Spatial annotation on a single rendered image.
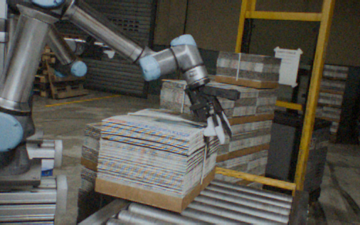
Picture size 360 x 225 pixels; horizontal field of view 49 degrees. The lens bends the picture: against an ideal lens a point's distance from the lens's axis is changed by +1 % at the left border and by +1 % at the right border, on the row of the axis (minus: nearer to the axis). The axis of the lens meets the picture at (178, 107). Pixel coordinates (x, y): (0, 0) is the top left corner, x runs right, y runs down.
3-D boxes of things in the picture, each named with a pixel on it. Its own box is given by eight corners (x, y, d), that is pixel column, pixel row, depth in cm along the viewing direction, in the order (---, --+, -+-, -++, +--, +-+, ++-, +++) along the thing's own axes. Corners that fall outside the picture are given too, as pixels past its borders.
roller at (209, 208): (145, 203, 132) (149, 189, 133) (289, 241, 117) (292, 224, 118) (140, 203, 128) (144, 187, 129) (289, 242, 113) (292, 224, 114)
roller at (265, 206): (160, 191, 145) (163, 178, 146) (292, 224, 130) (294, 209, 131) (156, 191, 140) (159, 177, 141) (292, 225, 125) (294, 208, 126)
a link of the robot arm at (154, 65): (141, 80, 131) (171, 68, 133) (149, 84, 120) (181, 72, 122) (134, 58, 129) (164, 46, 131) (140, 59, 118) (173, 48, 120)
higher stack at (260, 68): (196, 216, 307) (217, 50, 288) (217, 207, 330) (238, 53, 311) (238, 236, 283) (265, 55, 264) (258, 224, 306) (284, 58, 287)
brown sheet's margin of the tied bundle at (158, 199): (119, 177, 136) (119, 165, 136) (198, 196, 127) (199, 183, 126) (94, 191, 122) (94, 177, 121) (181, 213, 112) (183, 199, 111)
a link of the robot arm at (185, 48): (166, 45, 129) (189, 37, 131) (178, 77, 129) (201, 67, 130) (169, 39, 121) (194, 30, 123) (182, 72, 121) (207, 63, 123)
